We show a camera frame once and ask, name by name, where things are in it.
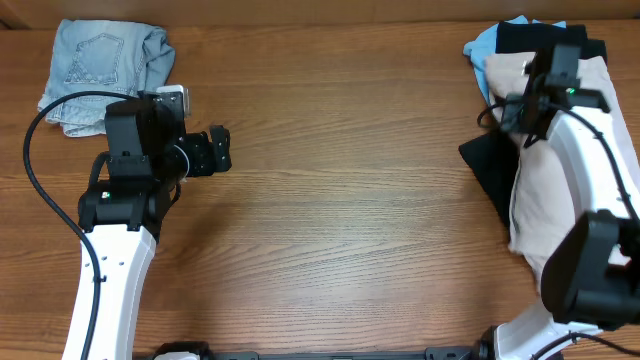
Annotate beige khaki shorts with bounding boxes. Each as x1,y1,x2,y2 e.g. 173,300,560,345
485,52,639,286

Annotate black garment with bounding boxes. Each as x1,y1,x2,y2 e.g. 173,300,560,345
459,21,607,226

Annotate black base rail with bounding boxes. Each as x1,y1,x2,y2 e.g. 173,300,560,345
134,340,496,360

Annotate light blue shirt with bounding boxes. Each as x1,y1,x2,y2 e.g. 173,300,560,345
463,15,567,105

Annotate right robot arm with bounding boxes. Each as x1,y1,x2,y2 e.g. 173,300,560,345
474,44,639,359

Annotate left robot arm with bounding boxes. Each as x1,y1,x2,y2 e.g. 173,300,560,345
63,92,231,359

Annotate folded light denim jeans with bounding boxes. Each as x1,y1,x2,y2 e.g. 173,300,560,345
37,19,176,110

